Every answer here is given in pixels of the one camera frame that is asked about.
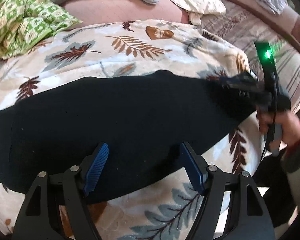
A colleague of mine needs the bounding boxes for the black pants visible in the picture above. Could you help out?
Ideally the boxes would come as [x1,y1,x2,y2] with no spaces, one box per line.
[0,70,255,203]

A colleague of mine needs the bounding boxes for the right forearm sleeve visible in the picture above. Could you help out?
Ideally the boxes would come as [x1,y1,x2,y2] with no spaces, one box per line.
[281,140,300,173]

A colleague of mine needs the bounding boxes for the right hand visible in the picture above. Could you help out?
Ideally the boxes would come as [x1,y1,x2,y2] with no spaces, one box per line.
[257,108,300,150]

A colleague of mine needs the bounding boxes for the striped floral bedspread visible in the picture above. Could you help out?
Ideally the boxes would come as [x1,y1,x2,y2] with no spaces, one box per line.
[201,0,300,119]

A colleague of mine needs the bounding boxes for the brown headboard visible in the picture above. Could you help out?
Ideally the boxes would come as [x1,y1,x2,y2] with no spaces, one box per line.
[192,0,300,63]

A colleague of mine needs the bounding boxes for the leaf-patterned fleece blanket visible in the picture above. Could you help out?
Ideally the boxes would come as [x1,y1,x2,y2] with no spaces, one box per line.
[0,20,250,239]

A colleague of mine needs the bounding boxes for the pink bed sheet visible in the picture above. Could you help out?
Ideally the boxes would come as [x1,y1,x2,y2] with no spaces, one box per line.
[62,0,189,28]

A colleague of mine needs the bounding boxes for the green white patterned cloth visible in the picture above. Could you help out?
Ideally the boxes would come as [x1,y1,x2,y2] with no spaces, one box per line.
[0,0,81,59]

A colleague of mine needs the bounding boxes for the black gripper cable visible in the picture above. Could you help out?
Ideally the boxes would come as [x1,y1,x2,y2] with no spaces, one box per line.
[258,100,278,165]

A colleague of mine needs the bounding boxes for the black camera box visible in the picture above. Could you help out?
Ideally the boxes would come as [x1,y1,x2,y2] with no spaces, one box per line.
[254,41,278,82]

